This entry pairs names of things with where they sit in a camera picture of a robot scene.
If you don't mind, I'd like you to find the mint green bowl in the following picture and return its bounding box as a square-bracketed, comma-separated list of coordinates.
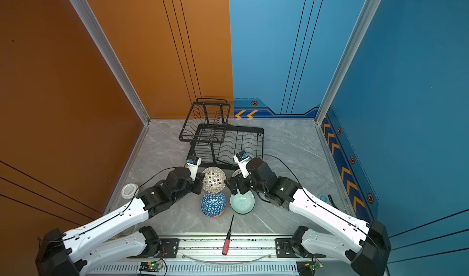
[230, 191, 255, 215]

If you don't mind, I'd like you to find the aluminium corner post right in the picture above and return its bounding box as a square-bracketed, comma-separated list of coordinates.
[314, 0, 390, 125]

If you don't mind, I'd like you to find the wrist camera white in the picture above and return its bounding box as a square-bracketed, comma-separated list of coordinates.
[233, 150, 251, 178]
[186, 155, 202, 181]

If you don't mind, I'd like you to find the green circuit board left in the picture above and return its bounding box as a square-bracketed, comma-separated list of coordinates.
[139, 261, 164, 274]

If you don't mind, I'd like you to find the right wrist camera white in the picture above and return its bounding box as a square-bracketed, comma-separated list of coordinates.
[233, 150, 251, 178]

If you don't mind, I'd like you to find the white maroon patterned bowl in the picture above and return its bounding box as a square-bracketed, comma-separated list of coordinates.
[232, 169, 242, 177]

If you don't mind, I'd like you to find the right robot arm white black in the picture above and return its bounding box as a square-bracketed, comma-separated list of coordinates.
[225, 151, 392, 276]

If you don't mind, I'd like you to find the black wire dish rack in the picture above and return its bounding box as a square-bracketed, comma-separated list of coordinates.
[178, 98, 265, 170]

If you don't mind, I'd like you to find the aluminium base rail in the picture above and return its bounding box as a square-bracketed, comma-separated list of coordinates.
[87, 233, 382, 276]

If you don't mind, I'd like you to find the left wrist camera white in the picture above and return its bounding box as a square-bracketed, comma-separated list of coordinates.
[186, 155, 202, 181]

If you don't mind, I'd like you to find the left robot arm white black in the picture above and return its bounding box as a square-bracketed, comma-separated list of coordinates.
[35, 167, 204, 276]

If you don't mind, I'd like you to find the white tape roll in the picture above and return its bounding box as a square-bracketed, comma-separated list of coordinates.
[121, 183, 139, 200]

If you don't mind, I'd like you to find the red handled screwdriver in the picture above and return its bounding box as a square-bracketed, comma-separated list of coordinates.
[222, 215, 234, 256]

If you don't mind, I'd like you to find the clear cable loop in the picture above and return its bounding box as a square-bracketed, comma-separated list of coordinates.
[181, 253, 274, 266]

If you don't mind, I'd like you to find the blue triangle patterned bowl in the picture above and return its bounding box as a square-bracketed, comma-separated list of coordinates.
[200, 192, 227, 218]

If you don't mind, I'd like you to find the beige brown patterned bowl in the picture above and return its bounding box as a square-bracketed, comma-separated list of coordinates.
[202, 167, 226, 194]

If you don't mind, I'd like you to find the aluminium corner post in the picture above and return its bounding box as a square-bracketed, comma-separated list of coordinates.
[314, 0, 390, 125]
[59, 0, 151, 125]

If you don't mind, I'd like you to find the circuit board right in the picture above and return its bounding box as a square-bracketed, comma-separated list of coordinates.
[296, 256, 324, 276]

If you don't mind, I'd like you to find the aluminium corner post left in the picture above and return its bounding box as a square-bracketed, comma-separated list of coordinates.
[59, 0, 151, 125]

